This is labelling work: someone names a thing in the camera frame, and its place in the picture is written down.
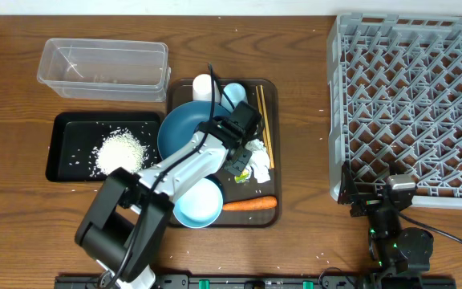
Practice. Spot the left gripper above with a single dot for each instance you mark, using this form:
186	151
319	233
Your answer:
237	170

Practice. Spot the dark brown serving tray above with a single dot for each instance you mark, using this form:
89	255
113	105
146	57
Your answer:
180	93

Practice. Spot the orange carrot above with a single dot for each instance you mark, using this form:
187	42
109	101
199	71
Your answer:
259	203

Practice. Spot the light blue plastic cup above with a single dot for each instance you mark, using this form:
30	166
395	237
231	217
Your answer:
234	93

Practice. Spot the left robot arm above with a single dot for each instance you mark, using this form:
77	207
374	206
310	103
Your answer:
124	225

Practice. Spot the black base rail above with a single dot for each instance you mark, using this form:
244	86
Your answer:
186	282

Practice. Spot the white plastic cup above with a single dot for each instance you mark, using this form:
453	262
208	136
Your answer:
201	90

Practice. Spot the clear plastic bin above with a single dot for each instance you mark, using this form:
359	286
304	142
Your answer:
105	69

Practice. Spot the white tissue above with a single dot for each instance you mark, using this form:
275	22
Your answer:
259	161

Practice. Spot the black rectangular tray bin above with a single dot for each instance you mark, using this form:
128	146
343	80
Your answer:
69	122

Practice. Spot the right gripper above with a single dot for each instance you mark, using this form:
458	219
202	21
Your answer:
350	193

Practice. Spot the green snack wrapper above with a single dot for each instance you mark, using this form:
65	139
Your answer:
244	176

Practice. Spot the wooden chopstick right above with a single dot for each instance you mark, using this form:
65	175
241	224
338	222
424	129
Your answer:
262	95

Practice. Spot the grey dishwasher rack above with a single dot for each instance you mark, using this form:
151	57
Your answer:
395	85

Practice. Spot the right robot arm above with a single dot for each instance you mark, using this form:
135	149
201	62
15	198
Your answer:
403	254

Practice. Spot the white rice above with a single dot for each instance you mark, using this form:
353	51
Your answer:
92	155

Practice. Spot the wooden chopstick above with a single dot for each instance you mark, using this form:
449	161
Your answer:
264	134
262	95

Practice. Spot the wooden chopstick left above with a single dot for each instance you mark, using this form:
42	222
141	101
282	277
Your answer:
264	134

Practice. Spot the dark blue plate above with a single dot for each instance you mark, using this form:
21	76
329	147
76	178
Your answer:
179	126

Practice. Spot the light blue bowl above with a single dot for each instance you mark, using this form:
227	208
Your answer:
200	206

